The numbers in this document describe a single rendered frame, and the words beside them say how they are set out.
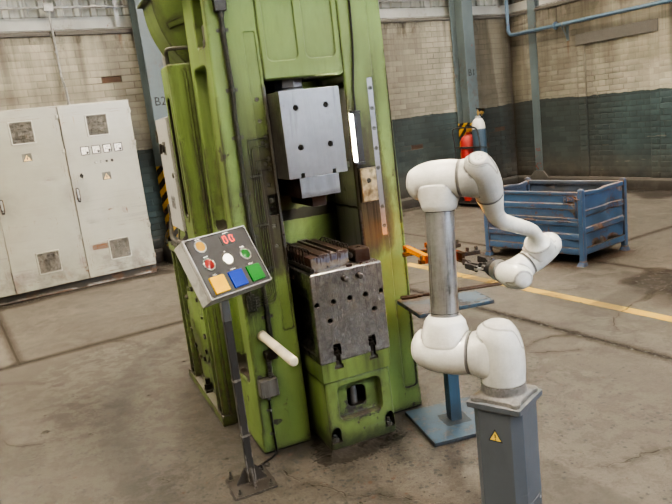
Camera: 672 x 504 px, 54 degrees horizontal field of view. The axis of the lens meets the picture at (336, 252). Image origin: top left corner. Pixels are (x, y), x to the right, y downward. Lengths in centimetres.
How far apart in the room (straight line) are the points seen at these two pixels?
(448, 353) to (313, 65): 159
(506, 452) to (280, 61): 197
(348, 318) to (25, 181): 549
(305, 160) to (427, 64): 830
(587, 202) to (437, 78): 542
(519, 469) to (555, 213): 440
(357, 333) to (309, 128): 101
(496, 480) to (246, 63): 206
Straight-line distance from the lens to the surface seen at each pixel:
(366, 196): 338
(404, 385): 375
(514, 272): 268
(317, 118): 314
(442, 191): 232
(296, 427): 354
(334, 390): 332
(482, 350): 234
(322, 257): 319
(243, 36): 321
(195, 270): 278
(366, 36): 344
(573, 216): 654
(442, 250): 235
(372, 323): 330
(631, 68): 1109
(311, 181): 313
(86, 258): 830
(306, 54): 330
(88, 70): 896
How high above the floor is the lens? 163
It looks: 12 degrees down
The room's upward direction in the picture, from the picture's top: 7 degrees counter-clockwise
